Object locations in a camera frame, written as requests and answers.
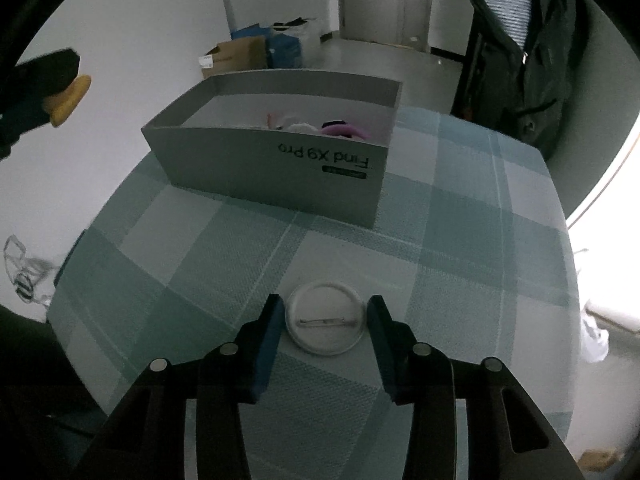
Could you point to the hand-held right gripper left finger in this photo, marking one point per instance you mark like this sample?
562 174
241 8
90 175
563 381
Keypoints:
267 347

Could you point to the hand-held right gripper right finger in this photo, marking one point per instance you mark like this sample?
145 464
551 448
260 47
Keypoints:
387 347

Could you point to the white round pin badge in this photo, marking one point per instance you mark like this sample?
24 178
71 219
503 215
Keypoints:
327 320

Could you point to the grey cardboard box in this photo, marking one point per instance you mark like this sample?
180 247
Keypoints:
280 175

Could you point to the person's left hand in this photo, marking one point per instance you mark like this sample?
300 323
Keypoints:
67 100

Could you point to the checked teal tablecloth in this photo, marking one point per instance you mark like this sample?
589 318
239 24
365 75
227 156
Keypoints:
350 255

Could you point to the white cloth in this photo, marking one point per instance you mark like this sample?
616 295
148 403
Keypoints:
595 340

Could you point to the brown cardboard box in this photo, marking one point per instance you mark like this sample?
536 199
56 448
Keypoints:
235 57

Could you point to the white item in box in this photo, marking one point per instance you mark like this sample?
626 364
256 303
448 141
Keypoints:
302 127

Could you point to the small blue box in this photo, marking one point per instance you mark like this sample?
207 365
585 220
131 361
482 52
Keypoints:
250 32

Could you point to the large blue box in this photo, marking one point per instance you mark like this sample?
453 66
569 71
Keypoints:
285 52

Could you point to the white plastic bag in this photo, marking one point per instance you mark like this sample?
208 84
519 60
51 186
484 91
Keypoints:
305 35

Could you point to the dark jacket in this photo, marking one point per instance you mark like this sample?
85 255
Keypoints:
525 60

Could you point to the grey door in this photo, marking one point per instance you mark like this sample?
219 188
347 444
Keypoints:
385 0

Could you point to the striped shirt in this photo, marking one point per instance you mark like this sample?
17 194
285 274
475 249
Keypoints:
507 7

